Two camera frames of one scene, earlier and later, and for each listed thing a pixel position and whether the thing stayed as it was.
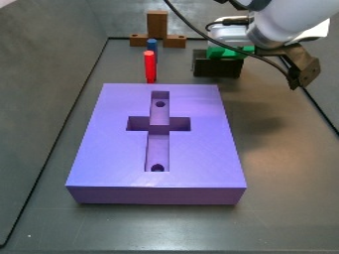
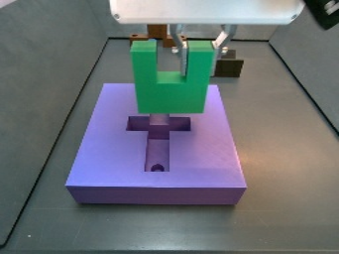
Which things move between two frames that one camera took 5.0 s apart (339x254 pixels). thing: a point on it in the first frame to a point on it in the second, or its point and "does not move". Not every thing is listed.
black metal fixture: [222, 67] does not move
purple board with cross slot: [159, 148] does not move
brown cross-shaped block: [158, 32] does not move
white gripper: [231, 31] to [207, 12]
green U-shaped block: [224, 53] to [167, 92]
